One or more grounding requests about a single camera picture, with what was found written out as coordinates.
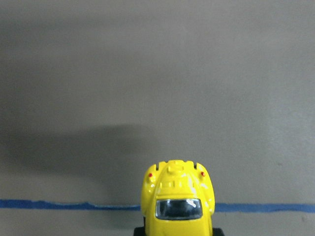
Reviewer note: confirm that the yellow beetle toy car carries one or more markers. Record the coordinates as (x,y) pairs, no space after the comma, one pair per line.
(177,199)

